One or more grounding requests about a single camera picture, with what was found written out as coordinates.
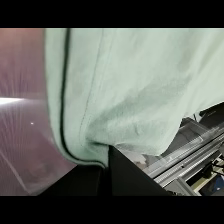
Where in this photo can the pale green shirt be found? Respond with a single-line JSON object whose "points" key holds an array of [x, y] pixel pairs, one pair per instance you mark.
{"points": [[133, 90]]}

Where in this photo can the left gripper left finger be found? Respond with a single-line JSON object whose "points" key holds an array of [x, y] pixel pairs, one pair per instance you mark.
{"points": [[78, 183]]}

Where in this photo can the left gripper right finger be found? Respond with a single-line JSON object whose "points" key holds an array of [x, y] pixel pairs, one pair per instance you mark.
{"points": [[130, 176]]}

